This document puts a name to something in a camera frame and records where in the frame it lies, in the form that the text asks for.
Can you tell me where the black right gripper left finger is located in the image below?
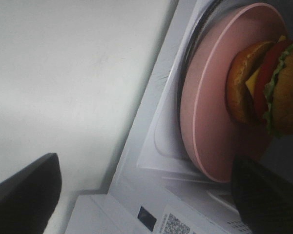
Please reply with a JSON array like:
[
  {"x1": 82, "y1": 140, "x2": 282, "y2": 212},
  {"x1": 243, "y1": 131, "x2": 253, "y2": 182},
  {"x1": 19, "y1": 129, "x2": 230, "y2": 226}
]
[{"x1": 0, "y1": 153, "x2": 62, "y2": 234}]

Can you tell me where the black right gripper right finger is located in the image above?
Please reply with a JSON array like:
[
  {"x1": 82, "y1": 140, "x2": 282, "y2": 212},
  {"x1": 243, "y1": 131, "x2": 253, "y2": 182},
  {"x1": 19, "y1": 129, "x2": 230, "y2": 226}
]
[{"x1": 231, "y1": 156, "x2": 293, "y2": 234}]

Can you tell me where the pink round plate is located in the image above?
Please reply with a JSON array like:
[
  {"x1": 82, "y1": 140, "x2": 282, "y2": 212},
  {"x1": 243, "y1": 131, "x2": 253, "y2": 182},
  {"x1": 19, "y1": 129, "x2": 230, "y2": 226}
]
[{"x1": 180, "y1": 1, "x2": 287, "y2": 183}]

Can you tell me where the burger with lettuce and cheese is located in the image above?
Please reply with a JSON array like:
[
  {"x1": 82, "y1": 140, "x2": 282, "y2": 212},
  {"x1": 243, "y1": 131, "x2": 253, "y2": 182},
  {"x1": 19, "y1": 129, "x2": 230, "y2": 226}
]
[{"x1": 226, "y1": 36, "x2": 293, "y2": 137}]

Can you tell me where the white warning label sticker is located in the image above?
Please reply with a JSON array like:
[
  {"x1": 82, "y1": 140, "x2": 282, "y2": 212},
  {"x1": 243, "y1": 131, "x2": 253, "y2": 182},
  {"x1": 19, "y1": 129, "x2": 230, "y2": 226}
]
[{"x1": 154, "y1": 205, "x2": 252, "y2": 234}]

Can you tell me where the white microwave oven body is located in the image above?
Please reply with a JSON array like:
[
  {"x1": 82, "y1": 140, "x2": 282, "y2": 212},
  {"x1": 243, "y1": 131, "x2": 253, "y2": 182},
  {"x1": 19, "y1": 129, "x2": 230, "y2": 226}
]
[{"x1": 66, "y1": 0, "x2": 293, "y2": 234}]

